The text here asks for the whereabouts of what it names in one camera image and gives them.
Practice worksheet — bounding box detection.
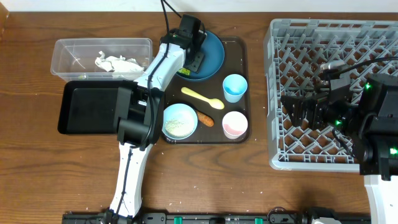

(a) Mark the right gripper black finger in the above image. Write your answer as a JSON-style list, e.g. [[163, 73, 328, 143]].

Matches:
[[280, 95, 311, 108], [284, 105, 308, 127]]

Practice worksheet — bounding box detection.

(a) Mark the yellow snack wrapper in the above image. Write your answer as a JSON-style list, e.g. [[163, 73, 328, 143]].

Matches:
[[177, 68, 191, 77]]

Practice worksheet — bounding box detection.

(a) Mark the light blue cup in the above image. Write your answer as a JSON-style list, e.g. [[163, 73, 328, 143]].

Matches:
[[222, 74, 248, 103]]

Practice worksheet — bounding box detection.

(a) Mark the pink cup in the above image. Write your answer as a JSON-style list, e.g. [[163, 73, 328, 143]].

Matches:
[[222, 111, 248, 139]]

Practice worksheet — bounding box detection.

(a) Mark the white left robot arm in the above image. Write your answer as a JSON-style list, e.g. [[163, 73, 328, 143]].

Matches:
[[108, 29, 209, 223]]

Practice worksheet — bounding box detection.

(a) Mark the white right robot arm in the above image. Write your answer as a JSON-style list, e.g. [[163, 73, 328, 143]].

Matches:
[[280, 74, 397, 223]]

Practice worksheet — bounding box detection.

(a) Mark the grey dishwasher rack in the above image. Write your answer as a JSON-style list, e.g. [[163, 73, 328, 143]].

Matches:
[[264, 19, 397, 172]]

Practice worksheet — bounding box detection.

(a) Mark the dark blue plate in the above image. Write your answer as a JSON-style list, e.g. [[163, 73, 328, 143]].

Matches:
[[177, 30, 225, 81]]

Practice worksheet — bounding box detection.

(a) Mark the cream plastic spoon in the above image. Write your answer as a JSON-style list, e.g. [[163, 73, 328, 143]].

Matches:
[[181, 87, 224, 110]]

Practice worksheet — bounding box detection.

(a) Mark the dark brown serving tray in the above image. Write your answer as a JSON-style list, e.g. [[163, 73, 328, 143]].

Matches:
[[162, 36, 251, 144]]

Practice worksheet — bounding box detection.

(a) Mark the orange carrot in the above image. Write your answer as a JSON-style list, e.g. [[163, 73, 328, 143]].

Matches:
[[196, 111, 215, 127]]

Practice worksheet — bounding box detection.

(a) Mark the light blue bowl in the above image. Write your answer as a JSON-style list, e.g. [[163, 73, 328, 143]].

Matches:
[[162, 103, 198, 140]]

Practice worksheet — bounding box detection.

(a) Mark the crumpled white paper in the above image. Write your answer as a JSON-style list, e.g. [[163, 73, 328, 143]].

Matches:
[[95, 51, 144, 76]]

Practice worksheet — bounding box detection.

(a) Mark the black square bin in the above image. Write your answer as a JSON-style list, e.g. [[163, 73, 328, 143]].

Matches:
[[58, 80, 132, 134]]

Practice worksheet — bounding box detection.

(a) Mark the clear plastic bin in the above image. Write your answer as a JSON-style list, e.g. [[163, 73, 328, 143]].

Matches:
[[50, 38, 152, 82]]

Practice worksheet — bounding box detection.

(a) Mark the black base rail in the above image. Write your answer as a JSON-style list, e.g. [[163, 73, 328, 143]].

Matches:
[[62, 207, 372, 224]]

